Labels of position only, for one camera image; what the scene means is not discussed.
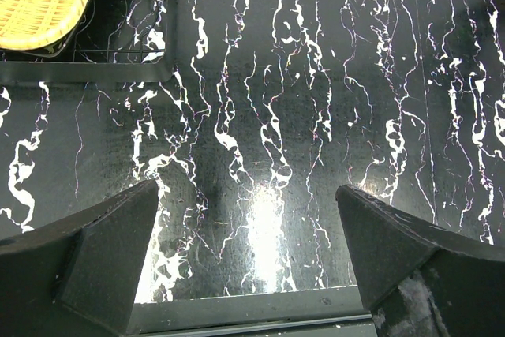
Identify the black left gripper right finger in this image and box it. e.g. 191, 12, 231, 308
335, 185, 504, 336

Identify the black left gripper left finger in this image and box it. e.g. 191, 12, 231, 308
1, 180, 159, 336

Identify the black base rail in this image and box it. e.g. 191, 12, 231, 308
127, 286, 372, 336

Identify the black wire dish rack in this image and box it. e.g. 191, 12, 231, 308
1, 0, 178, 83

